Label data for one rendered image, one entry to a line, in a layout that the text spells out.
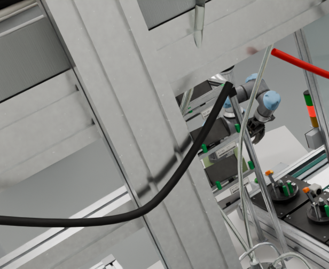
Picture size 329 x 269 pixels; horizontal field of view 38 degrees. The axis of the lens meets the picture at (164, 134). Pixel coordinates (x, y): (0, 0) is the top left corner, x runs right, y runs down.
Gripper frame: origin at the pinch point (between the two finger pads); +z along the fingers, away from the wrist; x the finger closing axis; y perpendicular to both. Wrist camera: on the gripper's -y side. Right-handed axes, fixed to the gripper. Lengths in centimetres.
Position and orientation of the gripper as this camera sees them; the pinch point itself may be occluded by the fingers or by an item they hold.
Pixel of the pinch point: (250, 135)
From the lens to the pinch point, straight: 240.1
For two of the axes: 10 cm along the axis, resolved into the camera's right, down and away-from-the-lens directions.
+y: -8.0, 4.3, -4.2
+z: -1.7, 5.1, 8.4
